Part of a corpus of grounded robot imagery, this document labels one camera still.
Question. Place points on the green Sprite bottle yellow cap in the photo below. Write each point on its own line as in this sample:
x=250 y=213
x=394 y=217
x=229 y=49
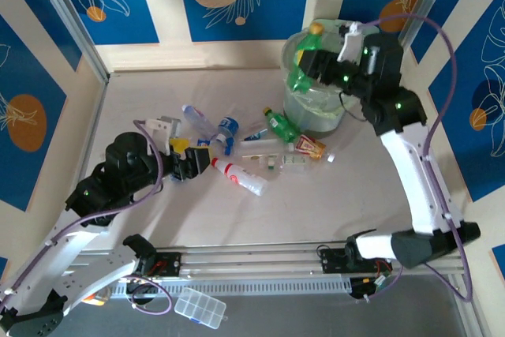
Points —
x=311 y=42
x=281 y=126

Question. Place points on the Pepsi bottle blue label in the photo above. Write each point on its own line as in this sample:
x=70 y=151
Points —
x=229 y=125
x=203 y=141

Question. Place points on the clear bottle pale blue label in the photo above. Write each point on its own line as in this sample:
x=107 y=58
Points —
x=198 y=119

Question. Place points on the white bottle red cap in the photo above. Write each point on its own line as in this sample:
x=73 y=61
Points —
x=240 y=177

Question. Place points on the red label tea bottle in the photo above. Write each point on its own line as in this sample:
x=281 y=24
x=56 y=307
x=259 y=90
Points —
x=309 y=147

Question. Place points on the clear bottle white cap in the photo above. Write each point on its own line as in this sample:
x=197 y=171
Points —
x=294 y=161

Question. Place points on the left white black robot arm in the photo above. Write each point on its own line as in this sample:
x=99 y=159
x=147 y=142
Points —
x=59 y=258

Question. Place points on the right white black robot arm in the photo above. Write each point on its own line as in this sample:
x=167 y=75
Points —
x=418 y=187

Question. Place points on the green-lined trash bin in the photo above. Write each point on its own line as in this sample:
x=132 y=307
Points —
x=311 y=102

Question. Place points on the clear plastic compartment box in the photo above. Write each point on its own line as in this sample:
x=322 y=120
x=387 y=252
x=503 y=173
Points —
x=200 y=307

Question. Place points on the grey metal shelf sheet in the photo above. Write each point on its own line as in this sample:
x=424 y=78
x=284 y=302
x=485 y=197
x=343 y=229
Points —
x=315 y=317

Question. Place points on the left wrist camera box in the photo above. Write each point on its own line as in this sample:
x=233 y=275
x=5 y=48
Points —
x=169 y=126

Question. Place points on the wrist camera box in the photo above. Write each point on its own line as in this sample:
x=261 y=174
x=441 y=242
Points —
x=169 y=126
x=351 y=43

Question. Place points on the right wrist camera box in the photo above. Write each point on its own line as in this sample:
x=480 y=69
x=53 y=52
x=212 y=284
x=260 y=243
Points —
x=351 y=43

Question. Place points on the aluminium side rail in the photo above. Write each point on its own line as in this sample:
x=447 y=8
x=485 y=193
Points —
x=94 y=116

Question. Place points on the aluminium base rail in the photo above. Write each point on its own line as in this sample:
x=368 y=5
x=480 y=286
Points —
x=256 y=258

